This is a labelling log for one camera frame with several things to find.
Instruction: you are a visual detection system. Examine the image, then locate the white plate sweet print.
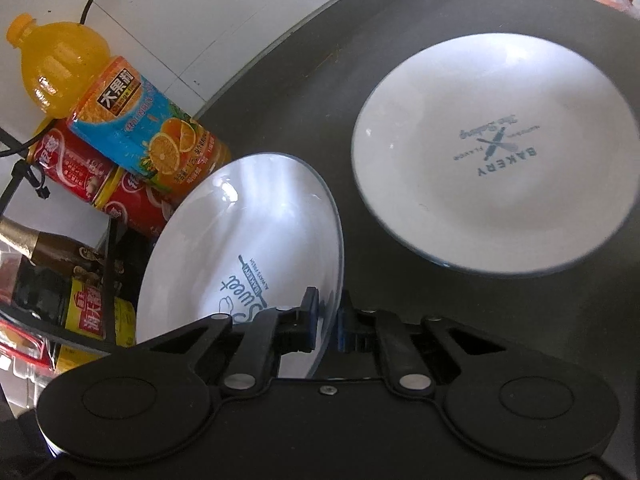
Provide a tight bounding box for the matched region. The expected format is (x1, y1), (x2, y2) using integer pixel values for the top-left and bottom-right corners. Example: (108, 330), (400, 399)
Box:
(136, 153), (345, 378)

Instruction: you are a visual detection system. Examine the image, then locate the white plate bakery print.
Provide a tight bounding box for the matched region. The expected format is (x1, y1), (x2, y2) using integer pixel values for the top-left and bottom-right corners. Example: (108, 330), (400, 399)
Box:
(352, 32), (639, 276)

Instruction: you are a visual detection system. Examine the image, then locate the red snack can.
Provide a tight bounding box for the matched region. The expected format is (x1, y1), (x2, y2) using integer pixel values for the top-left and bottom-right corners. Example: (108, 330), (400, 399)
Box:
(92, 168), (174, 238)
(27, 119), (117, 203)

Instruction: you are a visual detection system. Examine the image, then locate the soy sauce jug yellow label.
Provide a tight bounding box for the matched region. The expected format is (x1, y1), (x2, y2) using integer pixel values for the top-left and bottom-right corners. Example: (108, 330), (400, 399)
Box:
(1, 217), (106, 373)

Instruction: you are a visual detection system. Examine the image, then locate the black metal spice rack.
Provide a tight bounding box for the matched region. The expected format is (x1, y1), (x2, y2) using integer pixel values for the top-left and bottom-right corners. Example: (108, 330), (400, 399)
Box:
(0, 127), (162, 361)

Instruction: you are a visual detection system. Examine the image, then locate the orange juice bottle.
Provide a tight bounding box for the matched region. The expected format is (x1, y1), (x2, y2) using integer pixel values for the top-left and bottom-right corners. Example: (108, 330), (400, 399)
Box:
(6, 13), (231, 204)

